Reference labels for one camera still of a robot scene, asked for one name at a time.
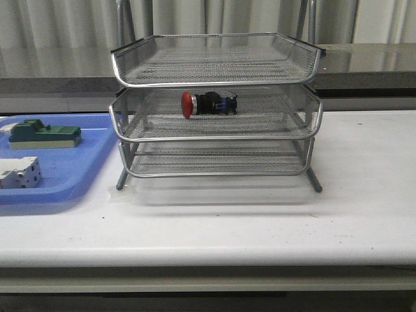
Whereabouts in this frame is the silver mesh tray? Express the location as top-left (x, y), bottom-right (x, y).
top-left (118, 138), bottom-right (315, 178)
top-left (109, 84), bottom-right (323, 142)
top-left (111, 32), bottom-right (326, 88)

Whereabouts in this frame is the silver metal rack frame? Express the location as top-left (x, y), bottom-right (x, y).
top-left (115, 0), bottom-right (327, 193)

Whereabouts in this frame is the white circuit breaker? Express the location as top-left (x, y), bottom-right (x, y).
top-left (1, 157), bottom-right (42, 189)

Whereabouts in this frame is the red emergency stop button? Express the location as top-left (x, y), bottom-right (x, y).
top-left (181, 91), bottom-right (237, 119)

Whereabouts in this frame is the blue plastic tray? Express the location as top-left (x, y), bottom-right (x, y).
top-left (1, 113), bottom-right (117, 205)

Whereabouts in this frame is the green terminal block component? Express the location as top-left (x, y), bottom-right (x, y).
top-left (1, 118), bottom-right (82, 150)

